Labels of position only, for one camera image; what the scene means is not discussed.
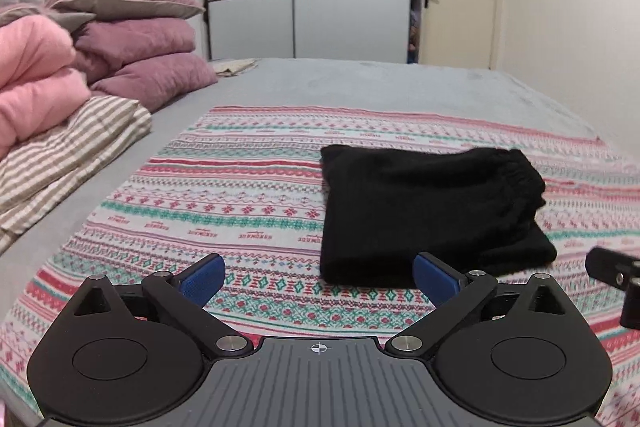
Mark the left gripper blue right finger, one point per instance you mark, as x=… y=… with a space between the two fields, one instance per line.
x=436 y=280

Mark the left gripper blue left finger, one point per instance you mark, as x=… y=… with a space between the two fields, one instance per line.
x=201 y=282

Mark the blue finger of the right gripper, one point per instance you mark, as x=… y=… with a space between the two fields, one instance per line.
x=620 y=271

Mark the black pants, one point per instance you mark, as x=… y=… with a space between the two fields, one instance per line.
x=471 y=210

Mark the patterned red green blanket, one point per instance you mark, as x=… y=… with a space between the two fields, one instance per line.
x=245 y=183

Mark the grey bed sheet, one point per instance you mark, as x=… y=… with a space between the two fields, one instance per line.
x=469 y=93

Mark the beige striped duvet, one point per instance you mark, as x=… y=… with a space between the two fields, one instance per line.
x=38 y=174

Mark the beige folded cloth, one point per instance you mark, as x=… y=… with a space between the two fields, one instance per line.
x=233 y=68

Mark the pink fleece blanket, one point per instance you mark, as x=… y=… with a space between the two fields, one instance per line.
x=39 y=86

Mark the mauve middle pillow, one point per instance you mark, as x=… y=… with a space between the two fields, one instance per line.
x=124 y=42

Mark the mauve grey top pillow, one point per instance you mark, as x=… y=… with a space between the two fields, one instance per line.
x=107 y=10

